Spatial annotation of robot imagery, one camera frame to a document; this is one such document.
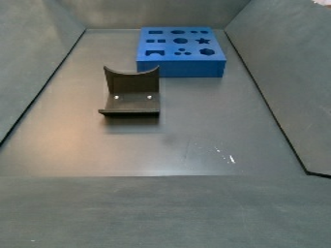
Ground black curved holder stand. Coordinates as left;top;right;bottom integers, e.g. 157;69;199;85
98;67;160;116

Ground blue shape sorter block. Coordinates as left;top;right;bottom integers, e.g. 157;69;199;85
136;27;227;78

